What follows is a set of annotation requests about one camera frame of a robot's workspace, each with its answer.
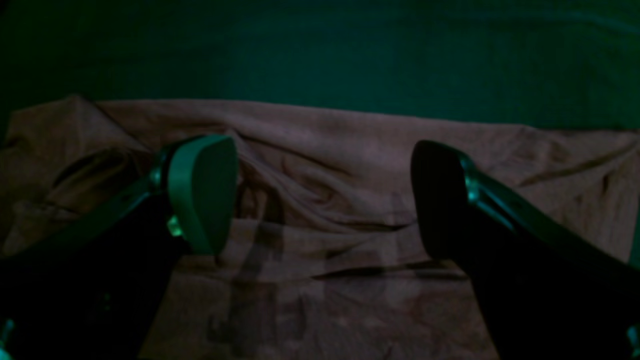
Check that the maroon long-sleeve T-shirt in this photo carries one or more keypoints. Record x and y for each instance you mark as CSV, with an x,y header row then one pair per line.
x,y
324,260

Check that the black table cloth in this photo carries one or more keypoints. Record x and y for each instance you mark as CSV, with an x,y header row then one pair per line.
x,y
570,64

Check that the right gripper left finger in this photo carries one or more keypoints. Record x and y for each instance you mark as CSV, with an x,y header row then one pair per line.
x,y
92,290

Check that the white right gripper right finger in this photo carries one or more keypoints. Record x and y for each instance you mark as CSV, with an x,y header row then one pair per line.
x,y
543,291

